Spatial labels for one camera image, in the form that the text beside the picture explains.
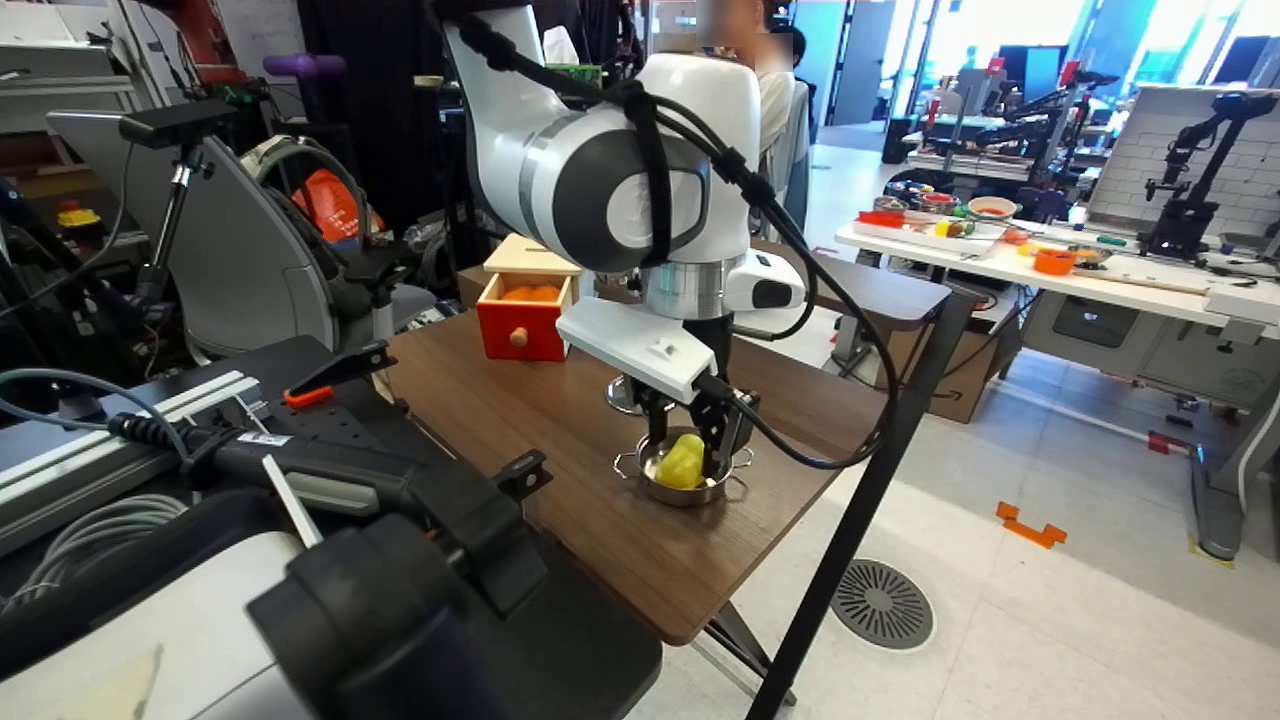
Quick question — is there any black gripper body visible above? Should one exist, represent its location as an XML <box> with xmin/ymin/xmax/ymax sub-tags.
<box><xmin>622</xmin><ymin>375</ymin><xmax>753</xmax><ymax>442</ymax></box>

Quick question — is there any yellow bell pepper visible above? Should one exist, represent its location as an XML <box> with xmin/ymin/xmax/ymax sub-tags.
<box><xmin>649</xmin><ymin>427</ymin><xmax>711</xmax><ymax>494</ymax></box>

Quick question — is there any small silver pot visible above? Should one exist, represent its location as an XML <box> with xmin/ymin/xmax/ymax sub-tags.
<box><xmin>609</xmin><ymin>442</ymin><xmax>757</xmax><ymax>517</ymax></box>

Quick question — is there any wooden drawer with orange front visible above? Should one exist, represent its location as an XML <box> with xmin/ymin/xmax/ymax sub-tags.
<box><xmin>471</xmin><ymin>268</ymin><xmax>582</xmax><ymax>367</ymax></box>

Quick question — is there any cream wooden box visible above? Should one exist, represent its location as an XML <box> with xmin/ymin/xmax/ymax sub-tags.
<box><xmin>479</xmin><ymin>232</ymin><xmax>593</xmax><ymax>320</ymax></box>

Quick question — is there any brown side table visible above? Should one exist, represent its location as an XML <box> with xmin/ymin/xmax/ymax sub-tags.
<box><xmin>797</xmin><ymin>252</ymin><xmax>991</xmax><ymax>334</ymax></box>

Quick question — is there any round floor drain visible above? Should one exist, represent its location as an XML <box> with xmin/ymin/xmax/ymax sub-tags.
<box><xmin>828</xmin><ymin>554</ymin><xmax>939</xmax><ymax>655</ymax></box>

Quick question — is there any cardboard box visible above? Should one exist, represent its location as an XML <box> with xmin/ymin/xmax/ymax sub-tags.
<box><xmin>916</xmin><ymin>315</ymin><xmax>1030</xmax><ymax>427</ymax></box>

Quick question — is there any orange tray on table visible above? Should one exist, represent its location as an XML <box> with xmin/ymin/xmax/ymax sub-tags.
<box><xmin>1030</xmin><ymin>245</ymin><xmax>1079</xmax><ymax>278</ymax></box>

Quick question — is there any white lab table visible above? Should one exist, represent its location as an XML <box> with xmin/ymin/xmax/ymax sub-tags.
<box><xmin>834</xmin><ymin>196</ymin><xmax>1280</xmax><ymax>562</ymax></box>

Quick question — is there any gray machine cover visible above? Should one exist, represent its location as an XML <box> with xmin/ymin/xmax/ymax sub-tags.
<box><xmin>47</xmin><ymin>108</ymin><xmax>339</xmax><ymax>367</ymax></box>

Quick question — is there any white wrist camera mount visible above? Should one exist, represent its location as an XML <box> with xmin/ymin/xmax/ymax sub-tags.
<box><xmin>553</xmin><ymin>286</ymin><xmax>719</xmax><ymax>409</ymax></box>

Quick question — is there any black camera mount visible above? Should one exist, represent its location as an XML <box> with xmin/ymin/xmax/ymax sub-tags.
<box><xmin>244</xmin><ymin>442</ymin><xmax>670</xmax><ymax>720</ymax></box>

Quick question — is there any orange floor tape bracket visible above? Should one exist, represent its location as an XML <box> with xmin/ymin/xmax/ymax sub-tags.
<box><xmin>991</xmin><ymin>494</ymin><xmax>1074</xmax><ymax>553</ymax></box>

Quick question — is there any aluminium rail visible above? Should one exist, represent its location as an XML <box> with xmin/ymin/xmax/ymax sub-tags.
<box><xmin>0</xmin><ymin>367</ymin><xmax>269</xmax><ymax>510</ymax></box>

